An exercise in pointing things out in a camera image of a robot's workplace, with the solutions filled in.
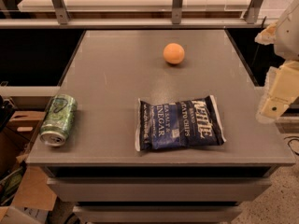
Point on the lower grey drawer front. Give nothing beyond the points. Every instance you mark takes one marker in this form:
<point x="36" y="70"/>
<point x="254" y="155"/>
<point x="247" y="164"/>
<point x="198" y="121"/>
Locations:
<point x="156" y="214"/>

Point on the green soda can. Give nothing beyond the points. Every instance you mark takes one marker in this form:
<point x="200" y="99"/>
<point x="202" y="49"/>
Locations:
<point x="57" y="124"/>

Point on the grey drawer cabinet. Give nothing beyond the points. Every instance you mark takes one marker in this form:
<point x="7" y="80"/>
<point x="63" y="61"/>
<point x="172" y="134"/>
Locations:
<point x="113" y="70"/>

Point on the upper grey drawer front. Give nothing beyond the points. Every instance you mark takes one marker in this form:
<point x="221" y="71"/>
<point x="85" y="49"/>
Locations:
<point x="158" y="189"/>

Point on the grey drawer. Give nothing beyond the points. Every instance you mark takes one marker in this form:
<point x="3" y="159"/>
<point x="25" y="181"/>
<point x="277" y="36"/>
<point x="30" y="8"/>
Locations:
<point x="158" y="189"/>
<point x="156" y="214"/>

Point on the blue potato chips bag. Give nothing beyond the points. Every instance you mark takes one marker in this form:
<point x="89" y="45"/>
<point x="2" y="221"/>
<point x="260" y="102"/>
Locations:
<point x="190" y="123"/>

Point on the metal shelf frame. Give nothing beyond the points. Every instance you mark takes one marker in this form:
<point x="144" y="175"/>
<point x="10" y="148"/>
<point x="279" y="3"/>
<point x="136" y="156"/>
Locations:
<point x="101" y="14"/>

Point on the orange fruit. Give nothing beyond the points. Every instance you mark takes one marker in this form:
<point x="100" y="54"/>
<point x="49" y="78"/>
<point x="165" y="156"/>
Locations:
<point x="174" y="53"/>

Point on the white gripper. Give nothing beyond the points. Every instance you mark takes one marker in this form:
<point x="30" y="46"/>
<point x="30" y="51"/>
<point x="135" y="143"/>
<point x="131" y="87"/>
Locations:
<point x="289" y="37"/>

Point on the brown cardboard box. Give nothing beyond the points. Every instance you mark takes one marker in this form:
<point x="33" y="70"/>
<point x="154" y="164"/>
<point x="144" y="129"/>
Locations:
<point x="16" y="142"/>

